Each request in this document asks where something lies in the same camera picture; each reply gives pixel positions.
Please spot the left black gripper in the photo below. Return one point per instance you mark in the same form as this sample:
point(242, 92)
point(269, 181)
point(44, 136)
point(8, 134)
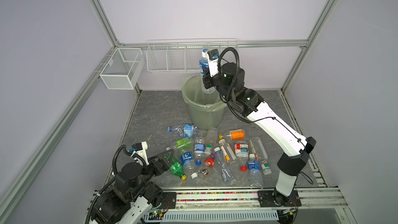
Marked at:
point(160, 169)

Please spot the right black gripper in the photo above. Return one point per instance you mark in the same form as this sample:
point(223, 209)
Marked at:
point(210, 81)

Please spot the clear bottle blue label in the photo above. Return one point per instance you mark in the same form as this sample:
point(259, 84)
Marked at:
point(203, 68)

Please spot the yellow stripe white cap bottle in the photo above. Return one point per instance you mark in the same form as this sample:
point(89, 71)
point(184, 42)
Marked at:
point(227, 150)

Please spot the red white label bottle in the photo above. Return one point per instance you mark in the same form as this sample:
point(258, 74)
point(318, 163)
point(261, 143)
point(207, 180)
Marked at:
point(241, 149)

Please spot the clear bottle green label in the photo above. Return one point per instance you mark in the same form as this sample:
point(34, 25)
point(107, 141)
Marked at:
point(257, 148)

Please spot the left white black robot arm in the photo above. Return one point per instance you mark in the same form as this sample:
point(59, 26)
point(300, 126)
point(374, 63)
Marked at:
point(108, 207)

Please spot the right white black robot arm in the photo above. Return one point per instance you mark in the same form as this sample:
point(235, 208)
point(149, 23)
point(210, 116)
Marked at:
point(250, 107)

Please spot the green-lined mesh waste bin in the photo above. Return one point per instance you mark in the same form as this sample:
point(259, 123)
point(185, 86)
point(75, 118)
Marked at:
point(205, 109)

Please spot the dark green soda bottle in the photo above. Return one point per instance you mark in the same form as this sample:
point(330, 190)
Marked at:
point(177, 169)

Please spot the light green label bottle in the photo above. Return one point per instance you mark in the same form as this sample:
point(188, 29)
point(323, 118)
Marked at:
point(182, 145)

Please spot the blue label bottle lower left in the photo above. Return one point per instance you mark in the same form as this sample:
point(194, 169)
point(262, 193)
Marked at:
point(189, 165)

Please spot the blue label bottle blue cap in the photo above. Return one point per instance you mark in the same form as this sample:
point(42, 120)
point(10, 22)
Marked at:
point(199, 149)

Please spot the crushed light blue label bottle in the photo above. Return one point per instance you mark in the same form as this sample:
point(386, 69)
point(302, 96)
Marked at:
point(184, 130)

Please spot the small green cap bottle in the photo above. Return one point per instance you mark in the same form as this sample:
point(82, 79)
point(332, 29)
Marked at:
point(207, 150)

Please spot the red cap cola bottle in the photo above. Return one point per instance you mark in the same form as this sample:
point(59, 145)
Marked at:
point(206, 167)

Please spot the clear square plastic container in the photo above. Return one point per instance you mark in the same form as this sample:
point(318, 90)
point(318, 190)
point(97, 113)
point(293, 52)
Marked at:
point(212, 136)

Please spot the orange label bottle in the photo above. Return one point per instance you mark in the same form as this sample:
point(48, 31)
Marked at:
point(232, 135)

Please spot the small white mesh basket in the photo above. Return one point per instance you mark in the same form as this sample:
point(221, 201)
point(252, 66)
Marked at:
point(123, 69)

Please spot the blue label bottle lower right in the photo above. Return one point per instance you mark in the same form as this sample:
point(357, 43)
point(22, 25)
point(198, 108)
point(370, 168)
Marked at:
point(254, 169)

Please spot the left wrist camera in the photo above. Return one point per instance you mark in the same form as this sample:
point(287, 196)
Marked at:
point(138, 153)

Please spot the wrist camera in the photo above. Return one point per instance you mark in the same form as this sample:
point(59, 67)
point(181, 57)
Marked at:
point(138, 153)
point(213, 58)

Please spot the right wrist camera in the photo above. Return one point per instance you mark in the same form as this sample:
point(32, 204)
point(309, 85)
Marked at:
point(213, 58)

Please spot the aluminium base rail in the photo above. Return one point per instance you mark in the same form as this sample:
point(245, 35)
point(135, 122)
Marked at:
point(211, 203)

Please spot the long white wire basket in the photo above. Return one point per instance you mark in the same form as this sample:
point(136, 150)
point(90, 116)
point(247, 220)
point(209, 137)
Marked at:
point(182, 55)

